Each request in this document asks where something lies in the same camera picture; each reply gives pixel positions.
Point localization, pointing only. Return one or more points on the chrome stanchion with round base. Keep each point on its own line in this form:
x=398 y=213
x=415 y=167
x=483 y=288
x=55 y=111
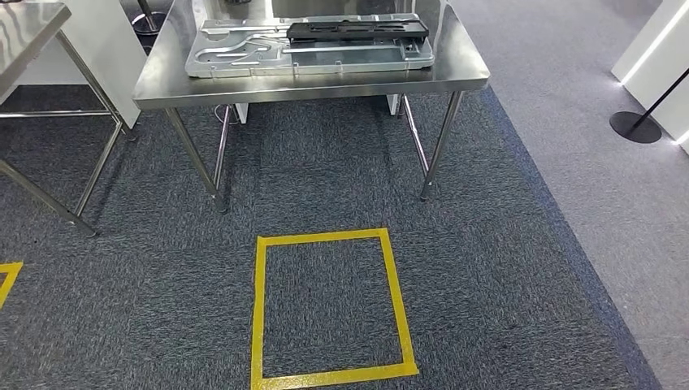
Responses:
x=148 y=21

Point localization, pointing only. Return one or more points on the stamped grey metal panel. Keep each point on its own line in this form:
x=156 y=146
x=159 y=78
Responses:
x=334 y=62

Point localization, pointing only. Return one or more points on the white cabinet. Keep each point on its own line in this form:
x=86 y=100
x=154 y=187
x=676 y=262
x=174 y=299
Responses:
x=107 y=59

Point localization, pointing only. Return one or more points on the white podium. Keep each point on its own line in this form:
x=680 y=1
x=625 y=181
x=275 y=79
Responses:
x=656 y=64

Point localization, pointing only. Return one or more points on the black stanchion with round base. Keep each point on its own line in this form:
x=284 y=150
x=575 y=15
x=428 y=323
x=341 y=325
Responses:
x=635 y=128

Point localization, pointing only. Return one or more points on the small stainless steel table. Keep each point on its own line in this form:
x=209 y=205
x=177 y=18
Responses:
x=27 y=27

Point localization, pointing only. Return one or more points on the stainless steel workbench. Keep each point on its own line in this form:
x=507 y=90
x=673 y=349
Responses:
x=301 y=86

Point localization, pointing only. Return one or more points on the black plastic frame part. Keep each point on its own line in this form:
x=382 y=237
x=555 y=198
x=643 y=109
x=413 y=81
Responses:
x=355 y=31

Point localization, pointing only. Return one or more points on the yellow floor tape square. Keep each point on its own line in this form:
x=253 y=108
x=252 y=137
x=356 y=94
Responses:
x=258 y=323
x=11 y=280

